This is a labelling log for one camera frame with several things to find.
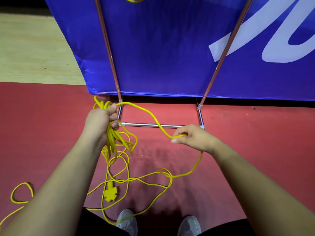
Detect person's right forearm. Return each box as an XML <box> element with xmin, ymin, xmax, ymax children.
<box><xmin>209</xmin><ymin>140</ymin><xmax>315</xmax><ymax>236</ymax></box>

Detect person's right hand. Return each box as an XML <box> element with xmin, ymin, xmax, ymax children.
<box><xmin>171</xmin><ymin>124</ymin><xmax>217</xmax><ymax>155</ymax></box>

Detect person's left hand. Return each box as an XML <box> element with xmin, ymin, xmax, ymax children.
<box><xmin>82</xmin><ymin>103</ymin><xmax>120</xmax><ymax>146</ymax></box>

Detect grey left shoe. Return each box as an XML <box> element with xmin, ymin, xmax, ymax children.
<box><xmin>115</xmin><ymin>209</ymin><xmax>138</xmax><ymax>236</ymax></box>

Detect black shorts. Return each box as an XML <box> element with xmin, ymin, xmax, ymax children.
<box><xmin>82</xmin><ymin>207</ymin><xmax>257</xmax><ymax>236</ymax></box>

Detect grey shoe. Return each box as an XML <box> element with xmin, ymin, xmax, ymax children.
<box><xmin>115</xmin><ymin>209</ymin><xmax>138</xmax><ymax>236</ymax></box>
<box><xmin>177</xmin><ymin>215</ymin><xmax>202</xmax><ymax>236</ymax></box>

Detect person's left forearm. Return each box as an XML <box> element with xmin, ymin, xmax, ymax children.
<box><xmin>0</xmin><ymin>134</ymin><xmax>105</xmax><ymax>236</ymax></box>

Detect metal banner stand frame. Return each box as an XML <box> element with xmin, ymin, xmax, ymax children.
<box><xmin>94</xmin><ymin>0</ymin><xmax>254</xmax><ymax>130</ymax></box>

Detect grey right shoe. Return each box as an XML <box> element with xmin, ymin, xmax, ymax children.
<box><xmin>177</xmin><ymin>215</ymin><xmax>202</xmax><ymax>236</ymax></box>

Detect blue banner with white print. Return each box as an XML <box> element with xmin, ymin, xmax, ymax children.
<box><xmin>43</xmin><ymin>0</ymin><xmax>315</xmax><ymax>102</ymax></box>

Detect yellow extension cord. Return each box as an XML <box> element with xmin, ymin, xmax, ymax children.
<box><xmin>0</xmin><ymin>96</ymin><xmax>204</xmax><ymax>232</ymax></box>

